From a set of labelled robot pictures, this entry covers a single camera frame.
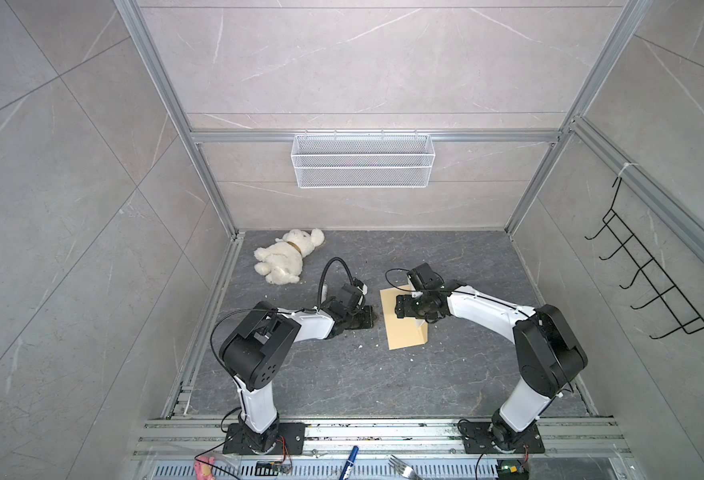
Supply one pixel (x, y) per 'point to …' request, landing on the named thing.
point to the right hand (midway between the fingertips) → (405, 307)
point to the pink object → (203, 471)
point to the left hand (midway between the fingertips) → (378, 311)
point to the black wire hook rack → (687, 318)
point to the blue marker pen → (349, 463)
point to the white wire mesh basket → (363, 161)
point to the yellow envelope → (401, 332)
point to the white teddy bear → (281, 261)
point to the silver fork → (403, 468)
